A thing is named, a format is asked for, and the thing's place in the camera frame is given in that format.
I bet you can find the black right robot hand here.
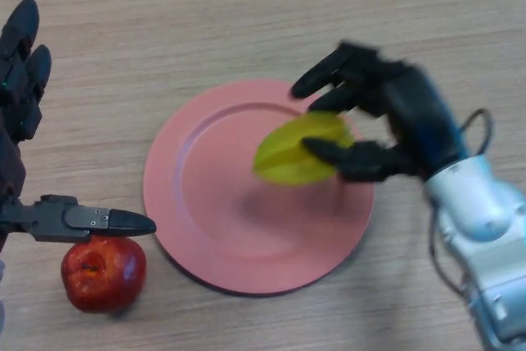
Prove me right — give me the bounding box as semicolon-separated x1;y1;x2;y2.
289;41;472;182

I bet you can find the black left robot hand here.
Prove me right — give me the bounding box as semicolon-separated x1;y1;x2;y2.
0;0;158;253

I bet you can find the yellow starfruit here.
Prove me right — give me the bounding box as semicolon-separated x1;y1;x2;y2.
251;110;355;187

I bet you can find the pink round plate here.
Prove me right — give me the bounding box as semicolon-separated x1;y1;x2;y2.
143;79;375;297

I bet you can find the red apple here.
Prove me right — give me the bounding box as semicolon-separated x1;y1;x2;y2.
60;237;148;314

